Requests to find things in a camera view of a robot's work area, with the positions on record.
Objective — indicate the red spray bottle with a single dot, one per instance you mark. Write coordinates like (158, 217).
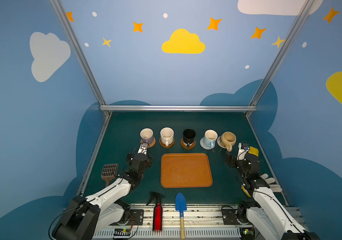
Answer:
(157, 212)

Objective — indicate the purple mug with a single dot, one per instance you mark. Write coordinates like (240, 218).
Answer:
(147, 135)

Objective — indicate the white work glove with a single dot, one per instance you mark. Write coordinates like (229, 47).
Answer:
(270, 181)

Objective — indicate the aluminium horizontal back rail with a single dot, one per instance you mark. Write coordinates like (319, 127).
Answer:
(137, 108)

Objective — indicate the yellow toy shovel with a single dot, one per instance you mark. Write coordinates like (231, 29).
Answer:
(253, 151)

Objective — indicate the light blue mug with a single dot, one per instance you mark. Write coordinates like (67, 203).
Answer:
(211, 134)

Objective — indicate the aluminium left corner post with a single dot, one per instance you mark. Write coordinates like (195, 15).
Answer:
(68, 29)

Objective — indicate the blue garden trowel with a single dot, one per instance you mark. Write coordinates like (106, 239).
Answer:
(181, 206)

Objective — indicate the left circuit board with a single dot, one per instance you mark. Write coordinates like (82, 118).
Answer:
(123, 233)

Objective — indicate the aluminium right corner post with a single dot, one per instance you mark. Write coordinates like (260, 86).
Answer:
(298, 24)

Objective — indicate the right circuit board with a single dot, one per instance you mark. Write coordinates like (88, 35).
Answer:
(247, 234)

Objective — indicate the orange wooden tray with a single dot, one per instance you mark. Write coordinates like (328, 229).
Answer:
(191, 170)

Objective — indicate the white woven round coaster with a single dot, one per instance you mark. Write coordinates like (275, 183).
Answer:
(222, 142)

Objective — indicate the aluminium corner post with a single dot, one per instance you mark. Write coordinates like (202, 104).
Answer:
(298, 24)
(68, 29)

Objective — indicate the woven rattan round coaster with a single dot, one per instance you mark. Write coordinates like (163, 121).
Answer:
(153, 143)

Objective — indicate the black mug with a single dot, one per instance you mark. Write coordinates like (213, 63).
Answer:
(189, 136)

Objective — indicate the circuit board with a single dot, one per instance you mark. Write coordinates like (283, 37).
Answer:
(247, 234)
(123, 233)

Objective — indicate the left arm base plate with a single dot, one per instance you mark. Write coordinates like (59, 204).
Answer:
(133, 217)

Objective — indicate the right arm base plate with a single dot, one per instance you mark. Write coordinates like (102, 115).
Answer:
(233, 216)

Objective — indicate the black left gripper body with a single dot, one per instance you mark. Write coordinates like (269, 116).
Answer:
(136, 156)

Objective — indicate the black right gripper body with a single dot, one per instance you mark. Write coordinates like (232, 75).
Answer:
(240, 160)

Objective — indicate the yellow beige mug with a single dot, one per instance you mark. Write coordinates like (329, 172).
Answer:
(231, 138)

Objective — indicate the grey felt round coaster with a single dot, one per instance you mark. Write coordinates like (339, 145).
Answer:
(207, 144)

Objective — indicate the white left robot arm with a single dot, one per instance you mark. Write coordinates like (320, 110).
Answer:
(85, 216)

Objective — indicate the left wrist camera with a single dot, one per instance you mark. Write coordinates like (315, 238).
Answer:
(143, 148)

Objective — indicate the white speckled mug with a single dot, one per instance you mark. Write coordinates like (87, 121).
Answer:
(167, 137)

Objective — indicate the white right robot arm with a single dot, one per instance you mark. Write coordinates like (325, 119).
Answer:
(265, 211)

